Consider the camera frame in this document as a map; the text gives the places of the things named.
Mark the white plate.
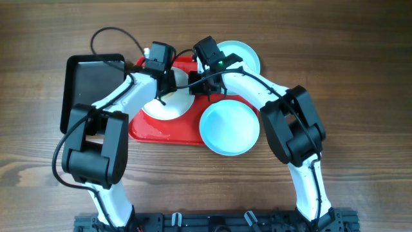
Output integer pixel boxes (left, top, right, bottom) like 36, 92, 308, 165
140, 66, 196, 121

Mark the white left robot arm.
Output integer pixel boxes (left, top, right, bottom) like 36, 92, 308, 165
54, 42, 176, 231

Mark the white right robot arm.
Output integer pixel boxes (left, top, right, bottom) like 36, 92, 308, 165
193, 36, 332, 226

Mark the red tray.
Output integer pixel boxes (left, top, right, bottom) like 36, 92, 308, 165
127, 55, 260, 146

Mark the black tray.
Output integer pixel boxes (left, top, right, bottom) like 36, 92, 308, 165
60, 53, 125, 133

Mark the far light blue plate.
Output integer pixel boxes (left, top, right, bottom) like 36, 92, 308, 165
198, 40, 261, 96

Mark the light blue plate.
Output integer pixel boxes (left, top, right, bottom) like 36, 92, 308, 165
199, 100, 260, 156
198, 40, 261, 96

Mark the near light blue plate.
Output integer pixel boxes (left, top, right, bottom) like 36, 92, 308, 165
199, 100, 260, 156

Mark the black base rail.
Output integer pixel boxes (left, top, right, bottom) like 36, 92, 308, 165
73, 209, 360, 232

